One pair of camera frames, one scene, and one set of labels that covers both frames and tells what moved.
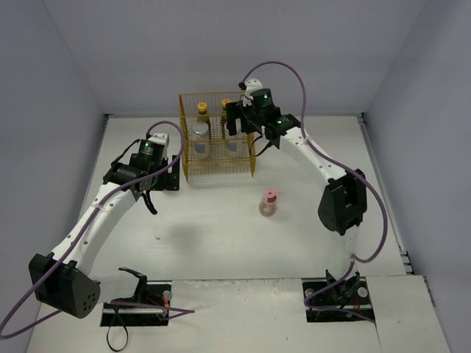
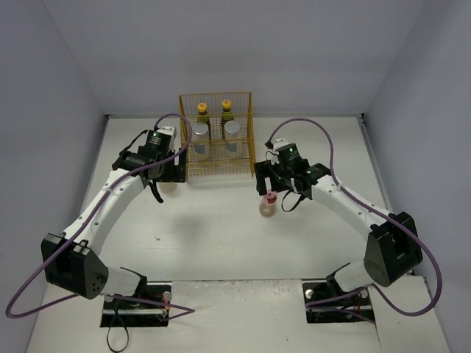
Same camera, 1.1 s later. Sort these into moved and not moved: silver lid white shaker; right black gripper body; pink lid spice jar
Moved: right black gripper body
Not moved: pink lid spice jar; silver lid white shaker
